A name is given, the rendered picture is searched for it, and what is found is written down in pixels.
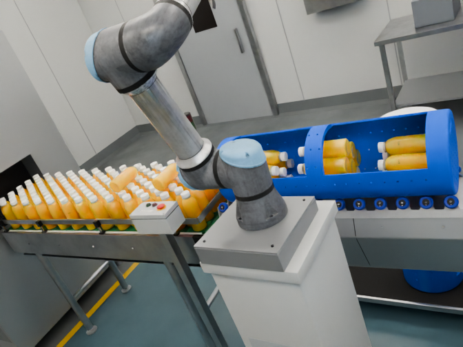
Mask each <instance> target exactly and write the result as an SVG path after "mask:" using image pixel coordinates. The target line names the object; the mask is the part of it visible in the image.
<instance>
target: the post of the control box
mask: <svg viewBox="0 0 463 347"><path fill-rule="evenodd" d="M159 236H160V238H161V239H162V241H163V244H164V245H165V248H166V249H167V252H168V253H169V256H170V257H171V259H172V261H173V263H174V265H175V267H176V269H177V271H178V273H179V275H180V277H181V279H182V281H183V283H184V285H185V287H186V289H187V291H188V292H189V294H190V296H191V298H192V300H193V302H194V304H195V306H196V308H197V310H198V312H199V314H200V316H201V318H202V319H203V321H204V323H205V325H206V327H207V329H208V331H209V334H210V335H211V337H212V339H213V341H214V343H215V345H216V347H229V346H228V345H227V342H226V341H225V338H224V337H223V334H222V333H221V331H220V328H219V327H218V324H217V323H216V320H215V319H214V316H213V315H212V312H211V311H210V309H209V306H208V305H207V302H206V300H205V298H204V296H203V294H202V292H201V290H200V288H199V286H198V284H197V282H196V280H195V278H194V276H193V274H192V272H191V270H190V268H189V266H188V264H187V262H186V260H185V258H184V256H183V254H182V252H181V250H180V248H179V246H178V244H177V242H176V240H175V238H174V236H173V234H159Z"/></svg>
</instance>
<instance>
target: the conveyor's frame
mask: <svg viewBox="0 0 463 347"><path fill-rule="evenodd" d="M99 232H100V231H49V230H48V231H47V232H46V233H42V230H9V231H8V232H7V233H4V230H3V231H2V232H1V234H2V235H3V237H4V238H5V239H6V241H7V242H8V244H9V245H10V246H11V248H12V249H13V251H14V252H17V253H24V255H36V256H37V257H38V259H39V260H40V262H41V263H42V265H43V266H44V268H45V269H46V271H47V272H48V274H49V275H50V277H51V278H52V279H53V281H54V283H55V284H56V285H57V287H58V288H59V290H60V291H61V292H62V294H63V296H64V297H65V298H66V300H67V301H68V303H69V304H70V306H71V307H72V309H73V310H74V312H75V313H76V315H77V316H78V318H79V319H80V320H81V322H82V323H83V325H84V326H85V328H86V329H87V331H86V334H87V335H92V334H94V333H95V332H96V330H97V326H93V325H92V323H91V321H90V320H89V319H88V317H87V315H86V314H85V313H84V311H83V309H82V308H81V307H80V305H79V303H78V302H77V301H76V298H77V297H78V296H79V295H80V294H81V293H82V292H83V291H84V290H85V289H86V288H87V287H88V285H89V284H90V283H91V282H92V281H93V280H94V279H95V278H96V277H97V276H98V275H99V273H100V272H101V271H102V270H103V269H104V268H105V267H106V266H107V265H109V267H110V268H111V270H112V272H113V274H114V275H115V277H116V279H117V280H118V282H119V284H120V285H121V287H122V293H127V292H129V291H130V290H131V288H132V287H131V285H128V284H127V282H126V281H125V279H124V277H123V276H122V274H121V272H120V271H119V269H118V267H117V265H116V264H115V262H114V261H117V262H136V263H146V264H164V265H165V266H166V268H167V270H168V272H169V274H170V276H171V278H172V279H173V281H174V283H175V285H176V287H177V289H178V292H179V293H180V294H181V297H182V298H183V301H184V303H185V305H186V307H187V308H188V310H189V312H190V314H191V316H192V318H193V320H194V321H195V323H196V325H197V327H198V329H199V331H200V333H201V335H202V336H203V339H204V340H205V343H206V344H207V347H216V345H215V343H214V341H213V339H212V337H211V335H210V334H209V331H208V329H207V327H206V325H205V323H204V321H203V319H202V318H201V316H200V314H199V312H198V310H197V308H196V306H195V304H194V302H193V300H192V298H191V296H190V294H189V292H188V291H187V289H186V287H185V285H184V283H183V281H182V279H181V277H180V275H179V273H178V271H177V269H176V267H175V265H174V263H173V261H172V259H171V257H170V256H169V253H168V252H167V249H166V248H165V245H164V244H163V241H162V239H161V238H160V236H159V234H151V233H138V231H106V232H105V233H104V234H103V235H99ZM203 236H204V234H202V233H191V232H180V234H179V235H178V236H174V238H175V240H176V242H177V244H178V246H179V248H180V250H181V252H182V254H183V256H184V258H185V260H186V262H187V264H188V266H195V267H201V265H200V259H199V257H198V255H197V253H196V251H195V249H194V245H195V244H196V243H197V242H198V241H199V240H200V239H201V238H202V237H203ZM48 257H67V258H77V259H87V260H105V262H104V263H103V264H102V265H101V266H100V267H99V268H98V269H97V270H96V271H95V272H94V274H93V275H92V276H91V277H90V278H89V279H88V280H87V281H86V282H85V283H84V284H83V285H82V286H81V287H80V288H79V290H78V291H77V292H76V293H75V294H73V295H72V294H71V292H70V290H69V289H68V287H67V286H66V285H65V283H64V281H63V280H62V279H61V277H60V275H59V274H58V273H57V271H56V269H55V268H54V267H53V265H52V263H51V262H50V261H49V259H48ZM219 292H220V291H219V289H218V287H217V286H216V288H215V289H214V291H213V293H212V294H211V295H210V297H209V299H208V300H207V305H208V306H209V308H210V306H211V305H212V303H213V301H214V300H215V299H216V296H217V295H218V294H219Z"/></svg>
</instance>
